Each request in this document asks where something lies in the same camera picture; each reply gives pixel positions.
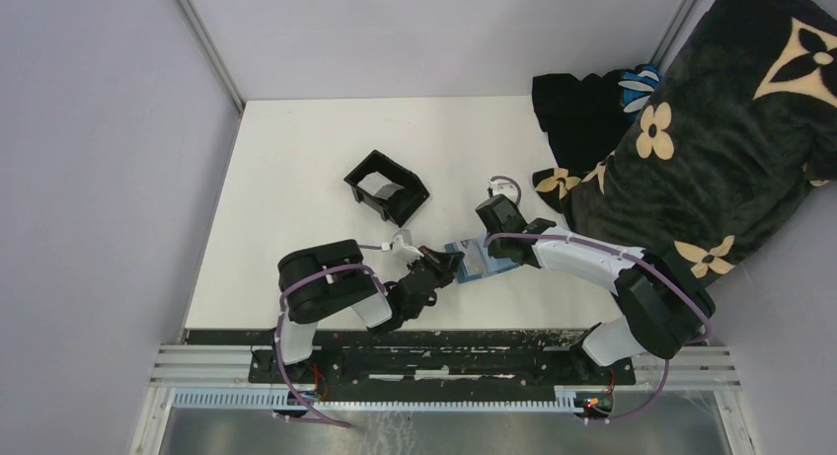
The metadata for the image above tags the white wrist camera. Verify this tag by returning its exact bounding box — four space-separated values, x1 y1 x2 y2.
488 180 519 201
381 229 422 261

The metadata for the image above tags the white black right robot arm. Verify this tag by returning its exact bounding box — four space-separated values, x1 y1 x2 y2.
476 195 715 384

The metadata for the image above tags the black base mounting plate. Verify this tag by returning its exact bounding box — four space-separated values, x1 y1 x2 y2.
248 329 637 405

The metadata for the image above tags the black cloth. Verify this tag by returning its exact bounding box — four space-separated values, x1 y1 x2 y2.
531 69 633 175

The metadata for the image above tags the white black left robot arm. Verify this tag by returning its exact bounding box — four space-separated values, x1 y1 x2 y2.
272 235 465 383

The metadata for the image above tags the black floral fleece blanket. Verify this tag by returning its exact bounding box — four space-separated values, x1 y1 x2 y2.
531 0 836 285

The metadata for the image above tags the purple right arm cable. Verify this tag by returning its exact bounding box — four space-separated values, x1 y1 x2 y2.
484 174 714 423

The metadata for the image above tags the light blue slotted cable duct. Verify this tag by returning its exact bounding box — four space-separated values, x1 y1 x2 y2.
171 387 583 415

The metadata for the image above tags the stack of silver cards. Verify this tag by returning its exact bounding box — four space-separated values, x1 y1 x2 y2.
358 172 404 200

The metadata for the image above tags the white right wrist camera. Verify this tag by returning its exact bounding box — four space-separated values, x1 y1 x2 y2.
488 180 519 201

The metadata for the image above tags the black plastic card bin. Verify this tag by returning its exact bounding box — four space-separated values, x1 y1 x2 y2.
343 150 430 228

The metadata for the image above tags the blue white patterned cloth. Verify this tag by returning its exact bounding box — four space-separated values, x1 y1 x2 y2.
617 64 663 117

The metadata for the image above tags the aluminium frame rail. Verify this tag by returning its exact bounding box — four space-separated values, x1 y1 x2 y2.
150 345 252 388

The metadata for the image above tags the blue leather card holder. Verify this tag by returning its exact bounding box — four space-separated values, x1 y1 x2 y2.
444 234 519 284

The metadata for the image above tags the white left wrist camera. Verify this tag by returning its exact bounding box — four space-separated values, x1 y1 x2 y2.
381 229 422 261

